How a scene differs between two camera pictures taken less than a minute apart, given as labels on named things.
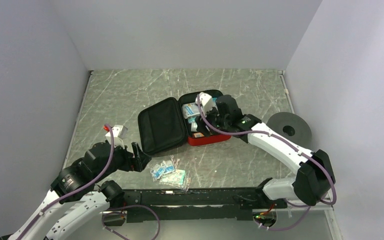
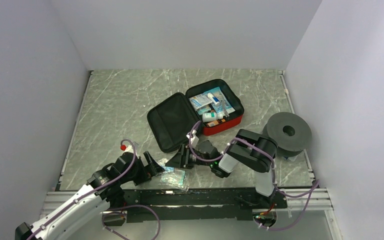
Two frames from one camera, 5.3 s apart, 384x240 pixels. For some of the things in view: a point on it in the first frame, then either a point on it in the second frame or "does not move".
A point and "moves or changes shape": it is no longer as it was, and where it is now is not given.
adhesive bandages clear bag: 179,178 does not move
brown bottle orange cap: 198,134 moves or changes shape
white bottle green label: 194,125 moves or changes shape
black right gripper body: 222,122 to 194,159
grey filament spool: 293,127 does not move
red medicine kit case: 169,124 moves or changes shape
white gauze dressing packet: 190,110 moves or changes shape
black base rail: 193,205 does not move
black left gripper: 140,158 to 147,171
